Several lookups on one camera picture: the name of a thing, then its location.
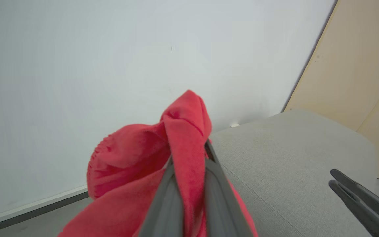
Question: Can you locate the grey fabric sofa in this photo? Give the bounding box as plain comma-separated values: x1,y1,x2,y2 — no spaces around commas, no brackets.
209,109,379,237

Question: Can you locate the white baseboard strip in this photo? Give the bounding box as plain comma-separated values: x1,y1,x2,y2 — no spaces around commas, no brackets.
0,185,88,228

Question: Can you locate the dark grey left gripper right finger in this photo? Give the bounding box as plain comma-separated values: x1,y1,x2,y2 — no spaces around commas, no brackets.
204,139,254,237

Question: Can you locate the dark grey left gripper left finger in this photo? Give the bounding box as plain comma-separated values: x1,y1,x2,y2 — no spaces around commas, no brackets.
138,157,184,237

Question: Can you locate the red fleece garment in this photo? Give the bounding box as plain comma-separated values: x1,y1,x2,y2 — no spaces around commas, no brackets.
57,89,259,237

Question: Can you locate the beige wooden wall panel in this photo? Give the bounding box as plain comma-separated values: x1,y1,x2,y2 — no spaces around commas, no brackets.
282,0,379,190

